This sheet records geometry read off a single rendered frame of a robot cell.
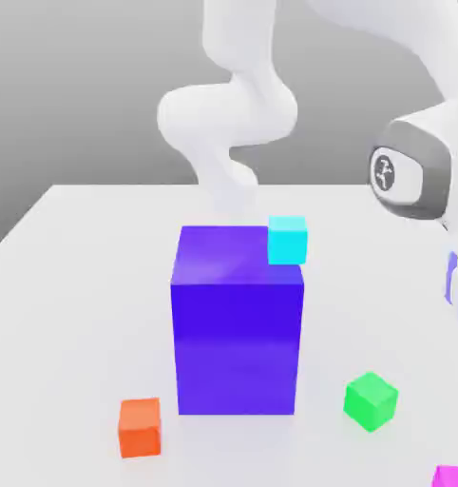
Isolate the small magenta cube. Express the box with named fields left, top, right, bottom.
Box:
left=430, top=464, right=458, bottom=487

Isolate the small cyan cube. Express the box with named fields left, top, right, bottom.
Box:
left=267, top=215, right=309, bottom=266

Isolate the small green cube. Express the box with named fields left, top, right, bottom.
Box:
left=342, top=371, right=400, bottom=434

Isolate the small orange cube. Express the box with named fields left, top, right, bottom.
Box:
left=117, top=397, right=162, bottom=459

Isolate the large blue box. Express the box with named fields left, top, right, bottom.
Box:
left=169, top=224, right=305, bottom=417

